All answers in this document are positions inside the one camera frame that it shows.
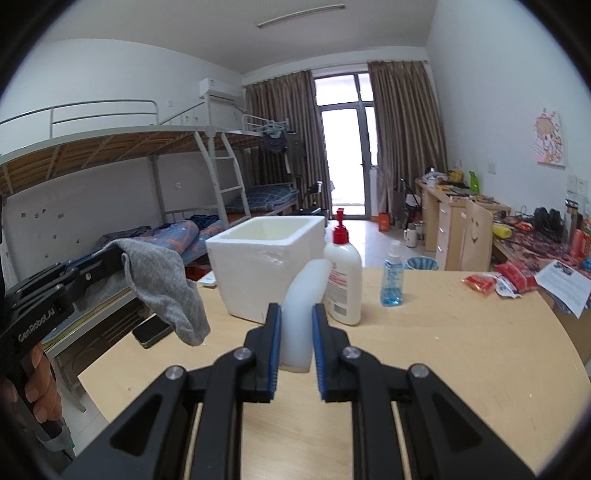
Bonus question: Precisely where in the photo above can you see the brown curtain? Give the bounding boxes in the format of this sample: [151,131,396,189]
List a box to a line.
[368,61,448,219]
[245,70,332,210]

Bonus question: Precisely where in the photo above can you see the wooden smiley chair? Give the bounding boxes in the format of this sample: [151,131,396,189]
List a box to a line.
[460,201,494,272]

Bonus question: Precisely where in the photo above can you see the ceiling tube light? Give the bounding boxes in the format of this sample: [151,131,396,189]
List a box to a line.
[256,3,346,29]

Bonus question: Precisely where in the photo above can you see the white foam strip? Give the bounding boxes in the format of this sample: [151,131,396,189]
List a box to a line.
[280,259,332,373]

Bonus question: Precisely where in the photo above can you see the white remote control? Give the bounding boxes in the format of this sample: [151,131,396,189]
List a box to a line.
[197,271,216,288]

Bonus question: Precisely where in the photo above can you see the white air conditioner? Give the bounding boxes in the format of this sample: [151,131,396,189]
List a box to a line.
[198,78,242,101]

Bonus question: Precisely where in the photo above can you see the glass balcony door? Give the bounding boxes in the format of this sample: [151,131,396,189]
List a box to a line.
[315,72,378,220]

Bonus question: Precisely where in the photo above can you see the white thermos jug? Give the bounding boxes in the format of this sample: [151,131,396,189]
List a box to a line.
[404,222,418,248]

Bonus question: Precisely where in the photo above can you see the wooden desk with drawers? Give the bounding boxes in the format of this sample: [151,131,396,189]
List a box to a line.
[416,180,492,271]

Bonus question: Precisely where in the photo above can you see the blue spray bottle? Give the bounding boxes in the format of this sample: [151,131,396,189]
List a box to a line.
[380,240,405,307]

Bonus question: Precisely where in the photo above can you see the printed paper sheet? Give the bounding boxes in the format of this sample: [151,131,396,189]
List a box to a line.
[535,260,591,318]

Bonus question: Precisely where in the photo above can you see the toiletry bottles cluster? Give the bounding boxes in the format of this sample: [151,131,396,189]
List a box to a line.
[561,174,590,268]

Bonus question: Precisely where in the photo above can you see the white lotion pump bottle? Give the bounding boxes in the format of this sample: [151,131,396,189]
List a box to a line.
[324,208,363,326]

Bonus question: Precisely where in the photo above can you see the anime wall poster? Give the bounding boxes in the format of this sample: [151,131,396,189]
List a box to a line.
[534,108,565,168]

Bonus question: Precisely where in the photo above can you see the blue lined trash bin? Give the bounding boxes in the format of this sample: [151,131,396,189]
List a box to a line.
[404,256,439,271]

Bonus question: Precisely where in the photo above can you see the black headphones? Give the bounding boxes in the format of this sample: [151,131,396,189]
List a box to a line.
[533,207,563,242]

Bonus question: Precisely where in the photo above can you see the metal bunk bed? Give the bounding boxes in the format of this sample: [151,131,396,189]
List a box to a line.
[0,99,306,370]

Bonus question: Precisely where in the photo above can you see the red wrapped snack pack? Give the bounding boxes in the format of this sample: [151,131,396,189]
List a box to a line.
[494,260,538,294]

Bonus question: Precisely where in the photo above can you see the right brown curtain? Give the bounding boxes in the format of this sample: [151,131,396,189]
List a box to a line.
[368,61,448,219]

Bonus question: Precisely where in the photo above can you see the left brown curtain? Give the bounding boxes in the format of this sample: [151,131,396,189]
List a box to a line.
[245,70,332,210]

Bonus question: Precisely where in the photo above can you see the white styrofoam box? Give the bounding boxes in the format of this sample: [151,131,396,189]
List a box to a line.
[206,216,325,323]

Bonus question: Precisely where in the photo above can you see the grey sock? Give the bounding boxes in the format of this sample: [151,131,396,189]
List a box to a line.
[99,238,211,346]

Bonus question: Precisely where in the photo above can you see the red snack packet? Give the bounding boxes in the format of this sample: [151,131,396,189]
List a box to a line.
[462,273,498,295]

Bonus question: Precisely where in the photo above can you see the person's left hand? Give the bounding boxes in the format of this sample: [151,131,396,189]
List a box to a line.
[1,343,62,425]

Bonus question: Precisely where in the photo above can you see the black smartphone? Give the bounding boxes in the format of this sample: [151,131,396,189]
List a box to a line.
[132,315,173,349]

